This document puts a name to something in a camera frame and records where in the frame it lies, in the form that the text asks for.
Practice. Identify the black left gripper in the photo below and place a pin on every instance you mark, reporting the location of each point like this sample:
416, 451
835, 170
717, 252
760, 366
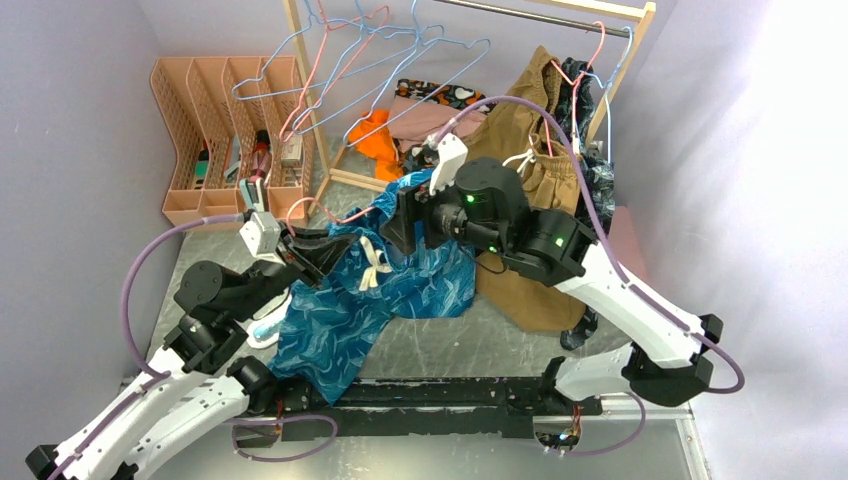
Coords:
311, 255

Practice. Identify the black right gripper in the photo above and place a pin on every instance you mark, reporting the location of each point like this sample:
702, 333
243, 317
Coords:
401, 228

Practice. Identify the blue leaf-print shorts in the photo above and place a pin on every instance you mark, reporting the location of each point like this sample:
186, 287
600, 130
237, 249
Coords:
329, 330

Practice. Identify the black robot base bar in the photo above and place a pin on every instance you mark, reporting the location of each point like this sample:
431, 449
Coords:
508, 406

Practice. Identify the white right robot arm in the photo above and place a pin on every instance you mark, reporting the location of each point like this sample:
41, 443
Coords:
484, 207

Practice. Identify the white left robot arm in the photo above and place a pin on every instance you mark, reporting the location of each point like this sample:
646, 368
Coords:
195, 382

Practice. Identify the brown hanging shorts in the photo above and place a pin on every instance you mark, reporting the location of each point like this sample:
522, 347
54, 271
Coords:
549, 182

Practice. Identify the black orange patterned garment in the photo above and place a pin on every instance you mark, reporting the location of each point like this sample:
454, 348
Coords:
455, 96

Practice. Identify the wooden clothes rack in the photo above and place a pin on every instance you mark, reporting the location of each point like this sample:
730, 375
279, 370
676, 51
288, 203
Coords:
614, 20

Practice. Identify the toothbrush blister pack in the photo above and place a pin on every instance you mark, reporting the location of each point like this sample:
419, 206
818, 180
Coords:
263, 334

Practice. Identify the pink folded garment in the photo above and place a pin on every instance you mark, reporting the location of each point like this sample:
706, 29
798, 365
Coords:
414, 127

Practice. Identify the peach plastic desk organizer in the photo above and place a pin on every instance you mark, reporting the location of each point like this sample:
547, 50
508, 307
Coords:
224, 115

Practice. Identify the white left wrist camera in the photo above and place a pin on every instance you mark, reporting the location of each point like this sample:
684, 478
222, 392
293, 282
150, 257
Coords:
261, 234

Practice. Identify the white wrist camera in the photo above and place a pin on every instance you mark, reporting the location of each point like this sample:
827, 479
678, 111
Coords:
261, 234
452, 154

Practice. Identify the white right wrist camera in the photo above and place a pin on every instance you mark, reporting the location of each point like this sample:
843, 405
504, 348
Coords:
452, 154

